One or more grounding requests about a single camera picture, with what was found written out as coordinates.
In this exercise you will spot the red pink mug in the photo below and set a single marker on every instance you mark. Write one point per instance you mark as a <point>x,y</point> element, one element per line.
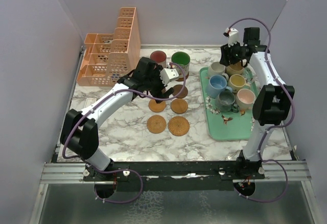
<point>160,58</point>

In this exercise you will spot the light blue mug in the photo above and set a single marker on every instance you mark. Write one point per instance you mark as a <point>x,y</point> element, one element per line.
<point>216,85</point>

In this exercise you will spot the grey mug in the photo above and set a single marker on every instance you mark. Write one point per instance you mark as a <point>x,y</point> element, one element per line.
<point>225,101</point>

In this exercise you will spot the peach mesh file organizer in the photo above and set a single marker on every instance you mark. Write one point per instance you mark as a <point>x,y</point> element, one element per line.
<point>109,56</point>

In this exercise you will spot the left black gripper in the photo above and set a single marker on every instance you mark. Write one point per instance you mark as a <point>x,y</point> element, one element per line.
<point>159,94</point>

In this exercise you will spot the beige speckled mug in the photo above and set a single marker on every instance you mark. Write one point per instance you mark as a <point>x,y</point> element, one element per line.
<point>234,69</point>

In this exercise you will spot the light wooden front coaster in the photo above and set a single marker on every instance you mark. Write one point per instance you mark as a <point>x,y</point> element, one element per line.
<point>179,106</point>

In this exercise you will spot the white cream mug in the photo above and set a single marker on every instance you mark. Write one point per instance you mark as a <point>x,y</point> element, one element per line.
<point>217,69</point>

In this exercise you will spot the yellow mug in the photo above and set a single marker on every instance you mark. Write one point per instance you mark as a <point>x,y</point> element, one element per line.
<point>238,82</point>

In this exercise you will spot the mint green tray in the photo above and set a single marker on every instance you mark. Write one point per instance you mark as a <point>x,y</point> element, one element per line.
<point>224,126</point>

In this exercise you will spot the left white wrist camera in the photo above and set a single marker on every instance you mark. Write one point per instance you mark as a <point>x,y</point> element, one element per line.
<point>168,75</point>

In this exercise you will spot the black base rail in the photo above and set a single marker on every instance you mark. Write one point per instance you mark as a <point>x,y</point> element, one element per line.
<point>175,175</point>

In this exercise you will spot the small silver card box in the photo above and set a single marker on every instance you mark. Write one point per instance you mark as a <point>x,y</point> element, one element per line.
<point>89,101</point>

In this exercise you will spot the light wooden coaster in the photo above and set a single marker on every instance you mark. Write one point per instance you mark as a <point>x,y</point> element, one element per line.
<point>179,106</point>
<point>156,107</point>

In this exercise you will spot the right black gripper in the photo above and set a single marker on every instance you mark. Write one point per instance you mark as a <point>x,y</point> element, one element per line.
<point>226,58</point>

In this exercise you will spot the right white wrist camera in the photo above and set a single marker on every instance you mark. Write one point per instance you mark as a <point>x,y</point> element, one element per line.
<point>233,36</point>

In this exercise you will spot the woven rattan coaster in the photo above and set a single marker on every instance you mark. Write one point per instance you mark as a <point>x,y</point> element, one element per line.
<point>156,124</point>
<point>178,125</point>

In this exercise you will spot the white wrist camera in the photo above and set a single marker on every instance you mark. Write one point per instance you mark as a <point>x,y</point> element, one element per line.
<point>168,75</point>
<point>233,36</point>

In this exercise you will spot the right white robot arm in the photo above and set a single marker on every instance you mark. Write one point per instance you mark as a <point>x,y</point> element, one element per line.
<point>273,103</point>

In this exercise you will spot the green mug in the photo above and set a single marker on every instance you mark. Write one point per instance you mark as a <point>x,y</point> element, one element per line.
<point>183,60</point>

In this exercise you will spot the dark walnut coaster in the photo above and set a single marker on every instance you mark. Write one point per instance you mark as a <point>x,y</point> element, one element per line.
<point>180,91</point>

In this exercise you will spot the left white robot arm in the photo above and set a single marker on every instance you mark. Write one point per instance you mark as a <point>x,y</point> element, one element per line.
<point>80,128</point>

